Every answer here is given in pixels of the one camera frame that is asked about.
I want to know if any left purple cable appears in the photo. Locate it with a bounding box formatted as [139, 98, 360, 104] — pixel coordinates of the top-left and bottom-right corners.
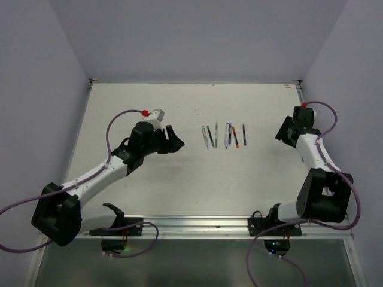
[0, 109, 159, 258]

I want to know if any green barrel pen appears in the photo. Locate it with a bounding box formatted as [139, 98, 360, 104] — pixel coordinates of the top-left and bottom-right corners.
[206, 126, 215, 148]

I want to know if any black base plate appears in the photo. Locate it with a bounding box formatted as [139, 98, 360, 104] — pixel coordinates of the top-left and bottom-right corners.
[247, 217, 302, 237]
[89, 217, 143, 237]

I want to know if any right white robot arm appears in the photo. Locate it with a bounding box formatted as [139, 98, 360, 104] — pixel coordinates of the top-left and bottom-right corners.
[266, 105, 353, 235]

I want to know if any aluminium front rail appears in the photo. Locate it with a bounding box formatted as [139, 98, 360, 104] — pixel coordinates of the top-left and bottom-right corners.
[37, 212, 354, 240]

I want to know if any clear slim pen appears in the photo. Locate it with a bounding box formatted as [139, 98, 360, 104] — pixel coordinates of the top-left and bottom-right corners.
[201, 126, 209, 150]

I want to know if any clear grey pen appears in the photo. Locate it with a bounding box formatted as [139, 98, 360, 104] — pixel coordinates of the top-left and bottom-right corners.
[214, 121, 218, 148]

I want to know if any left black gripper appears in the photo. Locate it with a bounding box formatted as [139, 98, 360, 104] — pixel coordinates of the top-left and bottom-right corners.
[141, 124, 184, 156]

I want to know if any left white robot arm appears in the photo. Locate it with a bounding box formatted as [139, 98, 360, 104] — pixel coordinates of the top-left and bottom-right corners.
[31, 121, 185, 246]

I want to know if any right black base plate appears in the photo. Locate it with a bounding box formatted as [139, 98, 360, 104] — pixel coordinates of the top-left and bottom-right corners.
[247, 217, 302, 237]

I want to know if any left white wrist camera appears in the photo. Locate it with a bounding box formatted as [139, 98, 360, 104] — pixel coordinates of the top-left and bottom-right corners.
[146, 109, 165, 130]

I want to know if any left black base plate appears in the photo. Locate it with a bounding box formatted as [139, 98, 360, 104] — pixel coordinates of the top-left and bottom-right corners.
[89, 217, 143, 237]

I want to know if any purple pen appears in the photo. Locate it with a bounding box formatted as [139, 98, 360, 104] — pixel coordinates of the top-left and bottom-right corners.
[242, 124, 247, 146]

